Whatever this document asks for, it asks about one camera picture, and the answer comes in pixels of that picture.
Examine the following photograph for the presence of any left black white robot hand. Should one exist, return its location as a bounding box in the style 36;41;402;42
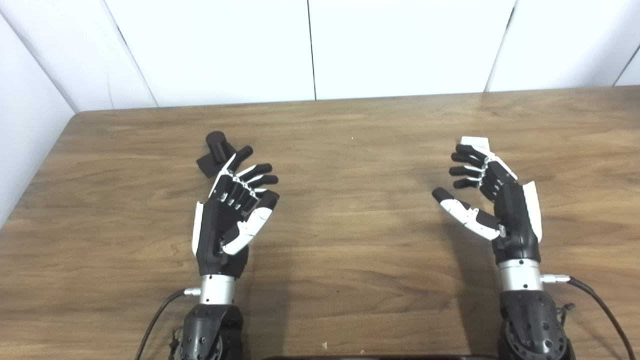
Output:
192;146;280;279

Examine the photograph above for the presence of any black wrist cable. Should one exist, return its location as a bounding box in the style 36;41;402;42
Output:
134;287;202;360
540;273;636;360

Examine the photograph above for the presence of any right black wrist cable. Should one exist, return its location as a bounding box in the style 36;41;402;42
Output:
540;273;636;360

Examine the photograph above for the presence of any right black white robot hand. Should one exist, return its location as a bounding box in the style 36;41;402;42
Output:
432;144;543;265

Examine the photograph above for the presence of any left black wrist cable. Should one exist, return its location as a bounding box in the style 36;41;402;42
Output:
134;287;202;360

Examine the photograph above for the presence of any black peg with square base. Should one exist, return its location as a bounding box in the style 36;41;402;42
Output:
196;131;241;179

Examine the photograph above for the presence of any white square piece with hole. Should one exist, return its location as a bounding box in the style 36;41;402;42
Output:
460;136;493;156

